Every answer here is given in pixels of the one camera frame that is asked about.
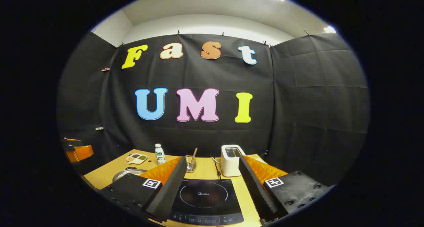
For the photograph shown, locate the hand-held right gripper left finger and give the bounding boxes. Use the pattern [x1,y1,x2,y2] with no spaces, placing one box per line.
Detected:
[99,156,188,223]

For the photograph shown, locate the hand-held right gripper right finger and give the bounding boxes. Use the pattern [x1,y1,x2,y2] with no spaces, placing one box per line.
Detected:
[238,155,332,223]

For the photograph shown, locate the black induction cooktop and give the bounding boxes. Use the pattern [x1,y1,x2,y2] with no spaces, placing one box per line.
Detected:
[169,178,244,226]

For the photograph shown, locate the steel pot with black handles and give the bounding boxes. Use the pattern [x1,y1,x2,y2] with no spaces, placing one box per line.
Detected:
[112,167,148,183]

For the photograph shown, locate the white milk bottle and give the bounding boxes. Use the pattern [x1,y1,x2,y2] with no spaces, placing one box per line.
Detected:
[155,144,166,164]

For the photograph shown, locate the white toaster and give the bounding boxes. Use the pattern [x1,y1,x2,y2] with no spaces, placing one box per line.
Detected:
[221,145,246,177]

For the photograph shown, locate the white divided dish with beans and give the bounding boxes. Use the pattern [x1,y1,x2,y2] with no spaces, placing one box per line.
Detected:
[126,153,148,164]

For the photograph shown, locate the wire mesh holder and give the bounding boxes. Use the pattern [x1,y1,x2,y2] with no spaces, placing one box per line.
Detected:
[185,155,197,173]

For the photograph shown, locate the black power cable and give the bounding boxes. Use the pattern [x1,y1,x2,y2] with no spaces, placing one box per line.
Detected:
[211,157,222,180]

